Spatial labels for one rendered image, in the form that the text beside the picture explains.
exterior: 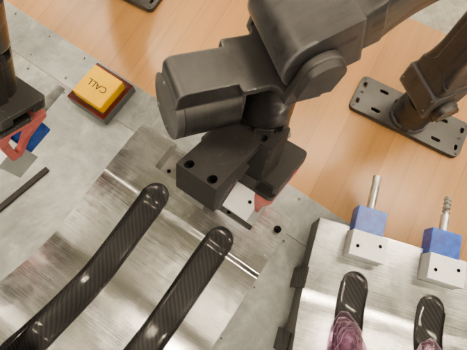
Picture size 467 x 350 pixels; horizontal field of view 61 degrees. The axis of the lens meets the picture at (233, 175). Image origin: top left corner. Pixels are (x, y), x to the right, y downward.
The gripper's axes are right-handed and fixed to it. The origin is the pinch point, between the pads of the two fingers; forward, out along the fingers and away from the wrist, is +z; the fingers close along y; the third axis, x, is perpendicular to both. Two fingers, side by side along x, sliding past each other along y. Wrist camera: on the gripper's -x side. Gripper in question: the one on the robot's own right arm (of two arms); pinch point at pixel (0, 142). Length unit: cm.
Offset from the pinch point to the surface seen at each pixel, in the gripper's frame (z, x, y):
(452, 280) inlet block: -3, 20, 58
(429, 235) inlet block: -3, 25, 54
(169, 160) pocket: 2.4, 14.6, 16.2
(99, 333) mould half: 9.4, -8.3, 23.7
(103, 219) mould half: 6.2, 2.5, 14.5
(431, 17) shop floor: 17, 174, 44
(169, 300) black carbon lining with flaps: 8.1, -0.3, 28.2
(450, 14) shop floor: 15, 179, 51
